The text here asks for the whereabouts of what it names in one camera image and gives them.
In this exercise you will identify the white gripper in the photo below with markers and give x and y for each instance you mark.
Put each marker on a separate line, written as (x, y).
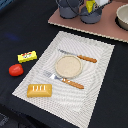
(101, 2)

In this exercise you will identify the yellow toy cheese wedge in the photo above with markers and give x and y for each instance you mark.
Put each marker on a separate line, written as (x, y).
(90, 5)

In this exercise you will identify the grey toy pot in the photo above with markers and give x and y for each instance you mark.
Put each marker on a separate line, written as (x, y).
(69, 8)

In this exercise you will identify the yellow toy butter box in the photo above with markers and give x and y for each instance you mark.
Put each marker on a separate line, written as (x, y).
(27, 56)

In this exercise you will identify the grey toy saucepan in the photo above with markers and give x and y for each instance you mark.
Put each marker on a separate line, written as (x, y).
(90, 18)

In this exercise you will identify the beige bowl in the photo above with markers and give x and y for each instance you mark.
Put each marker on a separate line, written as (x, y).
(122, 15)

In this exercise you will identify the round beige toy plate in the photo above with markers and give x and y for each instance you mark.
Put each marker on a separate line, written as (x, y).
(68, 66)

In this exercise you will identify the beige woven placemat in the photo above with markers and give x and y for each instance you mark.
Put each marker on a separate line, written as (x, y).
(68, 107)

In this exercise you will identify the red toy tomato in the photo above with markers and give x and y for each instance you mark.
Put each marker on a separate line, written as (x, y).
(16, 70)

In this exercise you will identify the orange toy bread loaf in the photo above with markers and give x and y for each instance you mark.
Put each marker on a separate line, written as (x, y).
(39, 90)

